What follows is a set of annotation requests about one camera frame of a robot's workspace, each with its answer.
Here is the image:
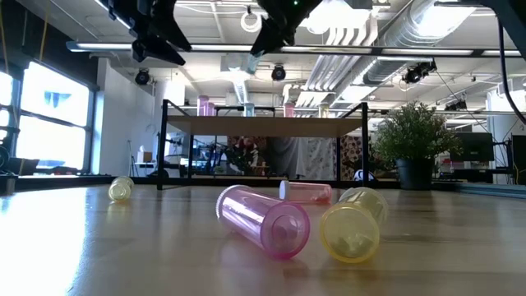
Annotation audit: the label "blue mat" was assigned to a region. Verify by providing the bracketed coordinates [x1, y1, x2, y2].
[454, 182, 526, 200]

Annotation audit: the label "black overhead light bar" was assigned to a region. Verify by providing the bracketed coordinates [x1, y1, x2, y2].
[65, 39, 523, 58]

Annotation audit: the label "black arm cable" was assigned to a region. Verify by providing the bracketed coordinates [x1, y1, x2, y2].
[495, 16, 526, 127]

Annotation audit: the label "black and white ball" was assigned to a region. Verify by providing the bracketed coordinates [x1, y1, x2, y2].
[353, 169, 376, 183]

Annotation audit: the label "black table edge rail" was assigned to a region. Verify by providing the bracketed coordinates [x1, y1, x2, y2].
[16, 175, 526, 191]

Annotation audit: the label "brown patterned cloth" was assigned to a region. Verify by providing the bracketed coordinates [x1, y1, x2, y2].
[339, 135, 365, 182]

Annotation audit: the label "white floral cloth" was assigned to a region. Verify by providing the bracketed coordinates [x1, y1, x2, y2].
[306, 137, 338, 181]

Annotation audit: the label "large bright window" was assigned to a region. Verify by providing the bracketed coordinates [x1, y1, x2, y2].
[0, 60, 96, 177]

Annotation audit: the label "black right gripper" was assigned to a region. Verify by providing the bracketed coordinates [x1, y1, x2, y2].
[250, 0, 325, 58]

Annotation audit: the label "black monitor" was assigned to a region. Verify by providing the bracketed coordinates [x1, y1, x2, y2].
[450, 131, 495, 163]
[511, 134, 526, 186]

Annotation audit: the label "black frame wooden shelf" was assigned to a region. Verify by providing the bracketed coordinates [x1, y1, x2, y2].
[155, 98, 370, 191]

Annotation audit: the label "white ceiling pipes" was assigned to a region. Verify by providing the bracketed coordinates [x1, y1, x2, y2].
[306, 22, 373, 94]

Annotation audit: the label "silver ceiling air duct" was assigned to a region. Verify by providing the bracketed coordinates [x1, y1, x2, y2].
[363, 0, 480, 86]

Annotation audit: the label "small cardboard box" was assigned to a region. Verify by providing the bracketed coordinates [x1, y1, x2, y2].
[136, 146, 155, 164]

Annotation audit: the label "white coiled cable ring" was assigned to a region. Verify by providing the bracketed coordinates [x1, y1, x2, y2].
[240, 10, 263, 34]

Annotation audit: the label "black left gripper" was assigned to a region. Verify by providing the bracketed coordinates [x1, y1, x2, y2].
[108, 0, 193, 67]

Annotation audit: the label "person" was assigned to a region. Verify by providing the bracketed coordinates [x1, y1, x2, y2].
[236, 137, 264, 174]

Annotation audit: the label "green potted plant black pot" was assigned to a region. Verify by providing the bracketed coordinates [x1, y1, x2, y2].
[371, 100, 464, 191]

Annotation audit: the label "grey hanging cloth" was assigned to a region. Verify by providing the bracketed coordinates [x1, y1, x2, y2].
[269, 137, 307, 180]

